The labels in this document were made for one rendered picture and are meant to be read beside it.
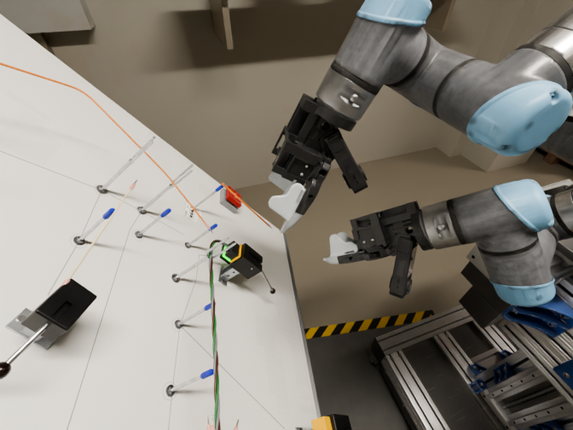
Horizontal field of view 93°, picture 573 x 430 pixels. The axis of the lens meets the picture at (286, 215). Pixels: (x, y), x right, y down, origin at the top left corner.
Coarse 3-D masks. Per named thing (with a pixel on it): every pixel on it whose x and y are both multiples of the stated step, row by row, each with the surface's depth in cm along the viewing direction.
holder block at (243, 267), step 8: (248, 248) 57; (240, 256) 54; (248, 256) 55; (256, 256) 58; (232, 264) 55; (240, 264) 55; (248, 264) 55; (256, 264) 56; (240, 272) 56; (248, 272) 56; (256, 272) 57
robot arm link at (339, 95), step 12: (336, 72) 35; (324, 84) 37; (336, 84) 35; (348, 84) 34; (324, 96) 36; (336, 96) 36; (348, 96) 35; (360, 96) 36; (372, 96) 36; (336, 108) 36; (348, 108) 36; (360, 108) 36; (348, 120) 38
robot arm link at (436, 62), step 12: (432, 48) 34; (444, 48) 36; (420, 60) 34; (432, 60) 35; (444, 60) 34; (456, 60) 33; (420, 72) 35; (432, 72) 34; (444, 72) 33; (396, 84) 37; (408, 84) 37; (420, 84) 36; (432, 84) 34; (408, 96) 39; (420, 96) 37; (432, 96) 34; (432, 108) 35
